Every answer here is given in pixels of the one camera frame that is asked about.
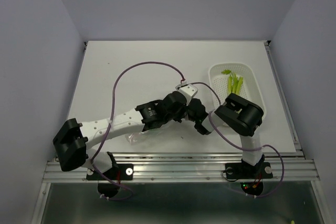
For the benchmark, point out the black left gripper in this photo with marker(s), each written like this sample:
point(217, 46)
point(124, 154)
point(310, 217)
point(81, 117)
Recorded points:
point(178, 118)

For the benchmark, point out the green fake celery stalk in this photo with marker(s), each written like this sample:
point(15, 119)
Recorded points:
point(234, 82)

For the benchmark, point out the clear zip top bag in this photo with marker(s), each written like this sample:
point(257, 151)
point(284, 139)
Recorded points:
point(141, 137)

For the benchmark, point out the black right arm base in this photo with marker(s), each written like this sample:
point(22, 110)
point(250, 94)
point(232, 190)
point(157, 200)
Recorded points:
point(251, 176)

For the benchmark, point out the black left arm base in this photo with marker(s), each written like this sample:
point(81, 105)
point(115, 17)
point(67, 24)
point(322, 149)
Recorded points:
point(110, 187)

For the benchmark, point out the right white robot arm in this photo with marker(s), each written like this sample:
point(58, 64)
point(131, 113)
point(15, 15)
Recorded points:
point(243, 117)

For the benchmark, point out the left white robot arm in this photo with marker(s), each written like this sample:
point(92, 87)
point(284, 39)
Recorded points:
point(79, 144)

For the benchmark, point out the white perforated plastic basket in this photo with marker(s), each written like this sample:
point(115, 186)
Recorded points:
point(250, 89)

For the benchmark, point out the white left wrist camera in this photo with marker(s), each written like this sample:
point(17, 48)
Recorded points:
point(188, 90)

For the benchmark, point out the aluminium rail frame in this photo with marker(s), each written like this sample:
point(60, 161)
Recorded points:
point(177, 175)

